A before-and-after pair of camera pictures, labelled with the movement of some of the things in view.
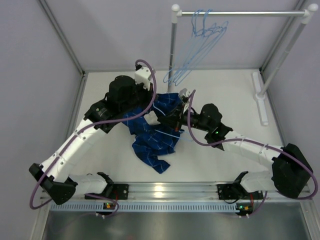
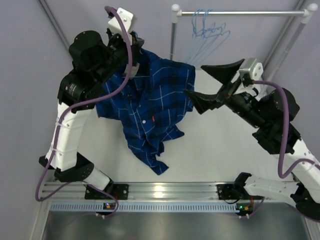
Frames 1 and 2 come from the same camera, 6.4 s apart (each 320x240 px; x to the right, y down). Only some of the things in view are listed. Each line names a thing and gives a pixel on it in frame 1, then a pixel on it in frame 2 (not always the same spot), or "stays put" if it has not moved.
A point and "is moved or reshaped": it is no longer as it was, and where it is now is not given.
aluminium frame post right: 282,36 stays put
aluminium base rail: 170,192 stays put
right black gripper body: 176,116 → 227,89
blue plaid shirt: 154,142 is moved or reshaped
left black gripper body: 145,95 → 132,46
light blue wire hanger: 191,140 → 137,35
